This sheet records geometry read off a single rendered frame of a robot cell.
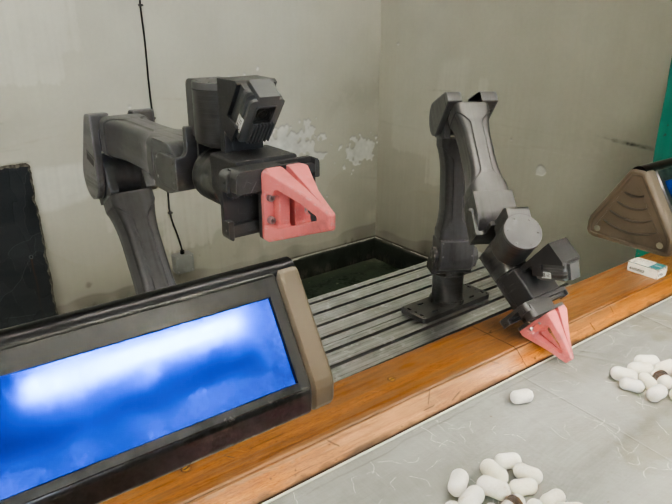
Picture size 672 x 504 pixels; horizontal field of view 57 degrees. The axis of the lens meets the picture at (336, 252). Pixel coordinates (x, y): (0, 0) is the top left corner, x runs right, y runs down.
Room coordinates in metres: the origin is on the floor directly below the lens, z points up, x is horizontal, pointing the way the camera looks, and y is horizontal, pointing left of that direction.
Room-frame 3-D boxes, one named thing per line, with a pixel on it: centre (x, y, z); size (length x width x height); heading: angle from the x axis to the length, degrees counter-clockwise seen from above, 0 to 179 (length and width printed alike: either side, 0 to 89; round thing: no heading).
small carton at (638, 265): (1.11, -0.60, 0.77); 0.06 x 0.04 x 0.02; 37
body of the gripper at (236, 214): (0.58, 0.08, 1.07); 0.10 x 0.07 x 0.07; 128
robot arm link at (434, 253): (1.16, -0.23, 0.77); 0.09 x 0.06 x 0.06; 97
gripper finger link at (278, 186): (0.54, 0.02, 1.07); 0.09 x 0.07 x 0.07; 38
